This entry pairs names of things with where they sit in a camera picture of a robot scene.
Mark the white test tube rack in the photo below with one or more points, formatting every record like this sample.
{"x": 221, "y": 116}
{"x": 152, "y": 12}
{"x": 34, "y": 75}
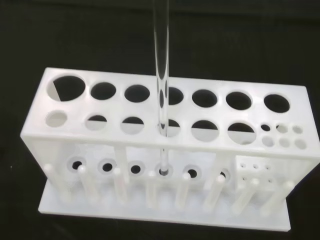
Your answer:
{"x": 75, "y": 110}

